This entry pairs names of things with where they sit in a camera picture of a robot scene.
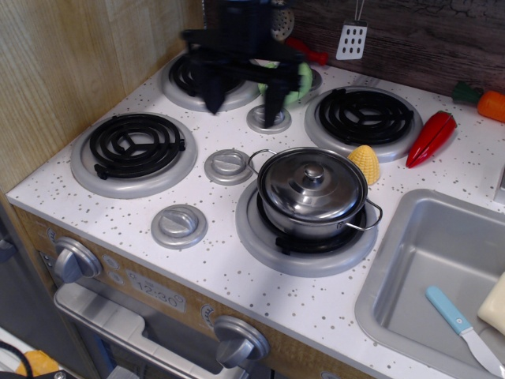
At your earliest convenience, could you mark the grey sink basin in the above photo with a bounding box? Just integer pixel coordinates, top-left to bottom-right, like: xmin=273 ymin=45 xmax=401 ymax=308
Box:
xmin=355 ymin=189 xmax=504 ymax=378

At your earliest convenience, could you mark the grey oven dial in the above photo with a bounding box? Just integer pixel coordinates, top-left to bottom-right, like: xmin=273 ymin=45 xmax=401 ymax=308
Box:
xmin=54 ymin=237 xmax=103 ymax=283
xmin=214 ymin=315 xmax=271 ymax=369

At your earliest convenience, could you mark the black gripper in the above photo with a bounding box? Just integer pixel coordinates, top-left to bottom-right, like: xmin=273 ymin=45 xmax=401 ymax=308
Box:
xmin=181 ymin=1 xmax=303 ymax=129

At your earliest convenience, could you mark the front left black burner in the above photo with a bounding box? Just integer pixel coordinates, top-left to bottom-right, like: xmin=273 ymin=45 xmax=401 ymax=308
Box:
xmin=70 ymin=113 xmax=197 ymax=199

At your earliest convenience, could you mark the back right black burner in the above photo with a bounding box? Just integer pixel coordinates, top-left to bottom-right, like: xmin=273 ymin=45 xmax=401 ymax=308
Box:
xmin=305 ymin=86 xmax=423 ymax=163

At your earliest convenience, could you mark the yellow object bottom left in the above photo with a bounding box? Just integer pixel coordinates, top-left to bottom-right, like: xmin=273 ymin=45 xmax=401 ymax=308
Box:
xmin=23 ymin=350 xmax=60 ymax=377

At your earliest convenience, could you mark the blue handled toy knife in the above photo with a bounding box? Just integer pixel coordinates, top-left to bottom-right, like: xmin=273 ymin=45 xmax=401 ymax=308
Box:
xmin=425 ymin=286 xmax=504 ymax=378

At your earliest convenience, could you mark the back left black burner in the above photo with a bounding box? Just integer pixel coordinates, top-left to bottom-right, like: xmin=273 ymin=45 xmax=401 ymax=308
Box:
xmin=161 ymin=53 xmax=260 ymax=112

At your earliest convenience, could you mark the green toy cabbage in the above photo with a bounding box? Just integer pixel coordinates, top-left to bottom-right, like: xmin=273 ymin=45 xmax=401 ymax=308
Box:
xmin=258 ymin=62 xmax=312 ymax=106

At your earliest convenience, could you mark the orange toy carrot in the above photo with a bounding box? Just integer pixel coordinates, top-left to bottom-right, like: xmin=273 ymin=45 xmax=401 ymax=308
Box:
xmin=451 ymin=81 xmax=504 ymax=122

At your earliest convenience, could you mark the right grey oven dial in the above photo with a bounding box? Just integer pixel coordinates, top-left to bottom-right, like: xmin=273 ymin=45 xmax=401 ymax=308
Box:
xmin=214 ymin=315 xmax=271 ymax=369

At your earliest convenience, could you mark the middle grey stove knob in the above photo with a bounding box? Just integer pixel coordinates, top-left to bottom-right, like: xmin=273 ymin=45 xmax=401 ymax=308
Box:
xmin=204 ymin=149 xmax=253 ymax=186

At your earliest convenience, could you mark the grey knob behind cabbage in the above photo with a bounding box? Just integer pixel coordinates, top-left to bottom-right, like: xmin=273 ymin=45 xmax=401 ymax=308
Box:
xmin=310 ymin=68 xmax=323 ymax=92

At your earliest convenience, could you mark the yellow toy corn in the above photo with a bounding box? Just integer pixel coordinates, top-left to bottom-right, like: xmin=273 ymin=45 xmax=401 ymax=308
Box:
xmin=348 ymin=145 xmax=380 ymax=185

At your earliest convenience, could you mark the steel pot lid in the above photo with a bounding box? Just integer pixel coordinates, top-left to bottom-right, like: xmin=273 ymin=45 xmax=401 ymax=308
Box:
xmin=257 ymin=147 xmax=368 ymax=223

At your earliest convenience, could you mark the grey stove knob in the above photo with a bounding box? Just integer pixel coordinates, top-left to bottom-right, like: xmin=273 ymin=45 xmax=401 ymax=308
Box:
xmin=204 ymin=149 xmax=253 ymax=186
xmin=246 ymin=105 xmax=292 ymax=134
xmin=151 ymin=205 xmax=208 ymax=250

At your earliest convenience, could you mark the grey oven door handle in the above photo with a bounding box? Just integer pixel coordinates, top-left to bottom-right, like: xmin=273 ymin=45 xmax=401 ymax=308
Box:
xmin=54 ymin=283 xmax=249 ymax=378

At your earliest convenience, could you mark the left grey oven dial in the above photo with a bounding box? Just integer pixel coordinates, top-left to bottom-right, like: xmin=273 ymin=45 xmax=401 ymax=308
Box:
xmin=54 ymin=237 xmax=103 ymax=283

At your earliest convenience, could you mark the hanging white slotted spatula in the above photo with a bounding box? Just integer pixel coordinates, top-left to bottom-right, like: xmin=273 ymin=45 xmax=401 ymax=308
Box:
xmin=335 ymin=1 xmax=368 ymax=61

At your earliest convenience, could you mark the upper grey stove knob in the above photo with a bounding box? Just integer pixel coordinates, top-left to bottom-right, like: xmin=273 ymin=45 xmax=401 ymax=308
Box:
xmin=246 ymin=105 xmax=292 ymax=134

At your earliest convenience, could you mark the lower grey stove knob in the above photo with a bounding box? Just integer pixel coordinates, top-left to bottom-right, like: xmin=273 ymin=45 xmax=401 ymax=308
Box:
xmin=151 ymin=205 xmax=208 ymax=250

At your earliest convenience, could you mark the black burner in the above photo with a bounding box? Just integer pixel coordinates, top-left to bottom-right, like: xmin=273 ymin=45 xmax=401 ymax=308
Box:
xmin=70 ymin=113 xmax=197 ymax=199
xmin=235 ymin=183 xmax=378 ymax=278
xmin=305 ymin=86 xmax=423 ymax=163
xmin=161 ymin=53 xmax=260 ymax=112

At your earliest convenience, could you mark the front right black burner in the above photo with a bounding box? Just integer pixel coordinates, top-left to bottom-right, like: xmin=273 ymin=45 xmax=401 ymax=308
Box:
xmin=235 ymin=183 xmax=378 ymax=278

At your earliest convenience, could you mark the red toy chili pepper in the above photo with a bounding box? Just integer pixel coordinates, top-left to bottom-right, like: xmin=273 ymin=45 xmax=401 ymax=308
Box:
xmin=406 ymin=111 xmax=457 ymax=168

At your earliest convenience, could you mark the red toy ketchup bottle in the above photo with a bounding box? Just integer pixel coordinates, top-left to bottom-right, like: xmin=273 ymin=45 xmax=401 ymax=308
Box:
xmin=285 ymin=37 xmax=328 ymax=66

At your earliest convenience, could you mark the cream toy butter block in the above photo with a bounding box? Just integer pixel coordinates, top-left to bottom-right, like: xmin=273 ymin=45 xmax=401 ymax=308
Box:
xmin=477 ymin=274 xmax=505 ymax=335

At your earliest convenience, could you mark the hanging metal strainer ladle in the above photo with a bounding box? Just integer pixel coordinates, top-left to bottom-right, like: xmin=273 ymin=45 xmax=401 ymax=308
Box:
xmin=271 ymin=0 xmax=295 ymax=42

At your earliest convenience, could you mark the steel pot with handles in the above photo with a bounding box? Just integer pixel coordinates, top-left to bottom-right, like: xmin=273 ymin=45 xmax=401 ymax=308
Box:
xmin=248 ymin=149 xmax=383 ymax=239

